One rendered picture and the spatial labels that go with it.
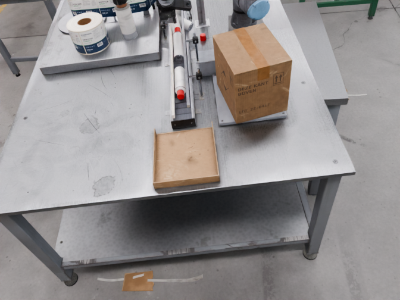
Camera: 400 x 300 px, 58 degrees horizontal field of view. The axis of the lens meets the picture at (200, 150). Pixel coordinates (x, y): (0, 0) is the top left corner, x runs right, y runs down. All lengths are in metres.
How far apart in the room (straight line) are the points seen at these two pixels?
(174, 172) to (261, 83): 0.50
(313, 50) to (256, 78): 0.65
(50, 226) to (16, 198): 0.95
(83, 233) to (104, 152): 0.68
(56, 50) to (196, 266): 1.48
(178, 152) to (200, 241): 0.62
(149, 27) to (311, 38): 0.93
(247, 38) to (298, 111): 0.39
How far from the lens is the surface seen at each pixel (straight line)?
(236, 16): 2.14
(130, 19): 2.15
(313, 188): 2.35
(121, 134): 1.69
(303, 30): 2.22
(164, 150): 1.56
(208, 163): 1.48
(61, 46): 2.35
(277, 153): 1.52
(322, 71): 1.93
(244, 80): 1.45
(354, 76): 3.30
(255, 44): 1.58
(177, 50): 1.93
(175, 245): 2.00
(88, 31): 2.11
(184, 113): 1.63
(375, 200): 2.49
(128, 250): 2.05
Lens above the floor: 1.99
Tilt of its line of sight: 49 degrees down
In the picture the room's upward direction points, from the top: 9 degrees counter-clockwise
